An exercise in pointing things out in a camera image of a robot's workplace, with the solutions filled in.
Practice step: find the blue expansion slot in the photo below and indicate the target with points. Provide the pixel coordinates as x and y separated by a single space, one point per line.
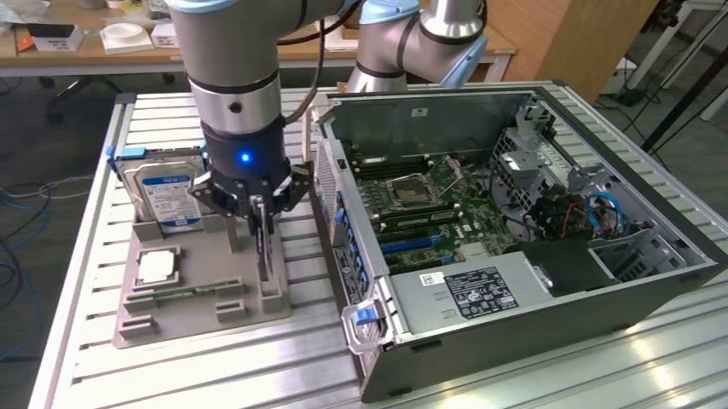
407 246

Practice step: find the light blue clip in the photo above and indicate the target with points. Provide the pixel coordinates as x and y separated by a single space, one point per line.
343 221

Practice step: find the wooden cabinet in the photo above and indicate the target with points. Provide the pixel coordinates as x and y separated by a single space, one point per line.
570 42

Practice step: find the metal socket cover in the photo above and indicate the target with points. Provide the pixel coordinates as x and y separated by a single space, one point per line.
451 158

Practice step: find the white paper sheet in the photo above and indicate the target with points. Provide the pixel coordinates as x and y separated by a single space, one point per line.
341 42

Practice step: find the black tripod leg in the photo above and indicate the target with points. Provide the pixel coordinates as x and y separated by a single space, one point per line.
683 103

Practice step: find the white box black lid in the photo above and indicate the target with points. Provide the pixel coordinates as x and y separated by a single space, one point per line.
57 42

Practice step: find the orange box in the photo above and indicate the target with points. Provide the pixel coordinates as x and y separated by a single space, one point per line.
25 42

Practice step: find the green RAM stick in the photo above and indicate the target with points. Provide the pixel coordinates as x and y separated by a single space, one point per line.
188 292

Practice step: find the silver CPU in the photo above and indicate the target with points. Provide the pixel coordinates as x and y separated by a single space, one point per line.
157 266

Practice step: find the black PC case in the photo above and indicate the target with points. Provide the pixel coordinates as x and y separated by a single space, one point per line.
512 362

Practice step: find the clear plastic bag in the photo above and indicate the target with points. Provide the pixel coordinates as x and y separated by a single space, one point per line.
21 13

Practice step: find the silver chipset heatsink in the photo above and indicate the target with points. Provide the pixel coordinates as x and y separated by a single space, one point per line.
472 252

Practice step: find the black RAM slot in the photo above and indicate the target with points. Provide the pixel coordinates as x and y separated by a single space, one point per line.
423 222
420 217
388 160
419 213
387 156
424 227
389 165
392 170

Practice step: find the perforated metal drive cage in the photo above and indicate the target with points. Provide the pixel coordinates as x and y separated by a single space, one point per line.
520 161

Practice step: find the white floor box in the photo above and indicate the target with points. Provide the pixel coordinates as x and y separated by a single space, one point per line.
623 81

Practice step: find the black expansion slot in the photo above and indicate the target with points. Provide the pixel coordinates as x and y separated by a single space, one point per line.
411 236

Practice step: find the grey case latch bar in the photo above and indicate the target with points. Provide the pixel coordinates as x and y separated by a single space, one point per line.
311 140

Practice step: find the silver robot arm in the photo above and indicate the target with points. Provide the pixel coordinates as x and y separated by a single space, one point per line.
233 51

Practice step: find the green motherboard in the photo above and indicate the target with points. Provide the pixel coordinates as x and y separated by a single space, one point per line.
490 230

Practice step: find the grey parts rack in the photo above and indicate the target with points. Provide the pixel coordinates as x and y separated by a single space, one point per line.
188 315

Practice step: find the blue side latch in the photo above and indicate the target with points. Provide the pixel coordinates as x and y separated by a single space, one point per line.
364 317

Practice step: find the white square dish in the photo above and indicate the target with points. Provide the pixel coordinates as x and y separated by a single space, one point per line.
126 42

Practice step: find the black panel switch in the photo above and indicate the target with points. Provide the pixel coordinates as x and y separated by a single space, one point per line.
343 164

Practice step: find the blue slot cover tab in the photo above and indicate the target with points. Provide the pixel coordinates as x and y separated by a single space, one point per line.
361 274
340 201
356 260
351 244

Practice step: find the CPU socket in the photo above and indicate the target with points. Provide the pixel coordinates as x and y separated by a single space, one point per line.
408 190

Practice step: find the black chair base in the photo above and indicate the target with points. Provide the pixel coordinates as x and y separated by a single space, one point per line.
57 104

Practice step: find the hard disk blue carrier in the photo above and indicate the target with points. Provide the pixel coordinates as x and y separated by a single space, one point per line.
165 196

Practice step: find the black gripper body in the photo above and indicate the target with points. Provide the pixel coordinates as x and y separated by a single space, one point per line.
245 158

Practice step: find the green graphics card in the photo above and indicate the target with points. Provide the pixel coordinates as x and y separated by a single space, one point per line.
265 255

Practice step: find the wooden desk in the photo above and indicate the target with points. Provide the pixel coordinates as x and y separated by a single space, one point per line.
114 59

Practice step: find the grey power supply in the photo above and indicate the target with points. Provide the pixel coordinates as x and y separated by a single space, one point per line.
416 307

